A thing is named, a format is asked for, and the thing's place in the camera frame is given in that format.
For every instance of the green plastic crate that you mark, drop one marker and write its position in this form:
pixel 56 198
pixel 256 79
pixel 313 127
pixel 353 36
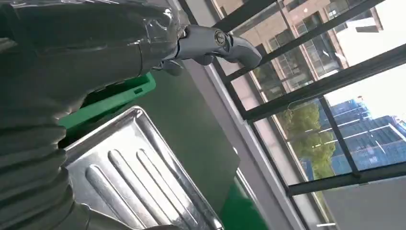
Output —
pixel 111 98

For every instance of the brown building outside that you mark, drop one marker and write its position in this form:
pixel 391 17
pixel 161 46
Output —
pixel 295 47

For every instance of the dark window frame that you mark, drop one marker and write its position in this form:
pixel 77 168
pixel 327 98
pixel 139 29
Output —
pixel 317 89

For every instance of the green tree outside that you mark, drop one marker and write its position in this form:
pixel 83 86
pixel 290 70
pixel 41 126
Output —
pixel 312 143

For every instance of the blue glass building outside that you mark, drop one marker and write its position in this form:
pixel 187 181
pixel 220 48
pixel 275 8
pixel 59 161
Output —
pixel 371 139

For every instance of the green conveyor belt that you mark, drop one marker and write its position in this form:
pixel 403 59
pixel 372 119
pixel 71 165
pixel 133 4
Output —
pixel 241 209

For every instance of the white electronic weighing scale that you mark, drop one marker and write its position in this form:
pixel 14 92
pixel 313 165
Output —
pixel 136 171

